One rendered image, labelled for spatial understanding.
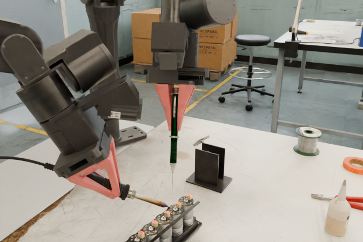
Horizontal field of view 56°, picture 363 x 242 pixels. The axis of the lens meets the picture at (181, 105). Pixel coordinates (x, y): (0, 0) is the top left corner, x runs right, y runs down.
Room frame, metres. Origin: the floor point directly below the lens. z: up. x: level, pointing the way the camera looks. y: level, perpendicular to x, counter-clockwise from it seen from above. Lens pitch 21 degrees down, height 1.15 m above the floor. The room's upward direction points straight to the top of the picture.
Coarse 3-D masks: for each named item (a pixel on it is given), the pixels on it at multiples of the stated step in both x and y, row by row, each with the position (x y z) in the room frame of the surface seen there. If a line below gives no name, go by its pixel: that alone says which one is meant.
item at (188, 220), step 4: (184, 200) 0.46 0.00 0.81; (184, 208) 0.45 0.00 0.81; (188, 208) 0.45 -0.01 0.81; (192, 212) 0.46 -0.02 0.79; (184, 216) 0.45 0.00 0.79; (188, 216) 0.45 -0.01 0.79; (192, 216) 0.46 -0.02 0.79; (184, 220) 0.45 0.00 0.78; (188, 220) 0.45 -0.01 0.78; (192, 220) 0.46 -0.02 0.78; (184, 224) 0.45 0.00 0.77; (188, 224) 0.45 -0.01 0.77
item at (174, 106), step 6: (174, 96) 0.50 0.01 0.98; (174, 102) 0.50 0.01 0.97; (174, 108) 0.50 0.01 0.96; (174, 114) 0.49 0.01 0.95; (174, 120) 0.49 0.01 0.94; (174, 126) 0.49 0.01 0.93; (174, 132) 0.48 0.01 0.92; (174, 138) 0.48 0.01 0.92; (174, 144) 0.48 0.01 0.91; (174, 150) 0.48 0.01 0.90; (174, 156) 0.47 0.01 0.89; (174, 162) 0.47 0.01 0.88
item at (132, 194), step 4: (132, 192) 0.44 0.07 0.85; (128, 196) 0.43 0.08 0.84; (132, 196) 0.43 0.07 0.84; (136, 196) 0.44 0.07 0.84; (140, 196) 0.44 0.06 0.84; (144, 196) 0.44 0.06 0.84; (144, 200) 0.44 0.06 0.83; (148, 200) 0.44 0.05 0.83; (152, 200) 0.44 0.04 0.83; (156, 200) 0.44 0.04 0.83; (156, 204) 0.44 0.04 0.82; (160, 204) 0.44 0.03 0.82; (164, 204) 0.44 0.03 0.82
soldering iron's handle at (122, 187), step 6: (48, 168) 0.42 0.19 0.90; (90, 174) 0.43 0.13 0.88; (96, 174) 0.43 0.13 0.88; (96, 180) 0.42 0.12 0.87; (102, 180) 0.43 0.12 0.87; (108, 180) 0.43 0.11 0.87; (108, 186) 0.43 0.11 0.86; (120, 186) 0.43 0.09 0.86; (126, 186) 0.44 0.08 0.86; (120, 192) 0.43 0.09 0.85; (126, 192) 0.43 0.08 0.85
